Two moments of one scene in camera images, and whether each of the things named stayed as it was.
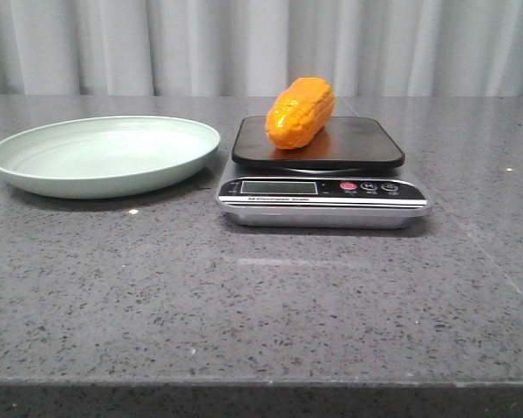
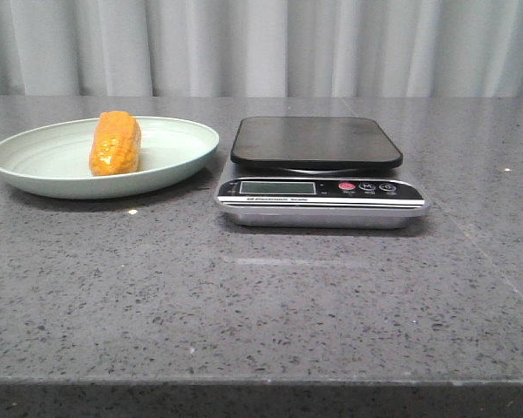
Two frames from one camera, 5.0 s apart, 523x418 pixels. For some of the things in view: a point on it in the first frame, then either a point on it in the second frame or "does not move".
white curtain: [258, 48] does not move
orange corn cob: [299, 112] -> [116, 144]
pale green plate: [105, 157] does not move
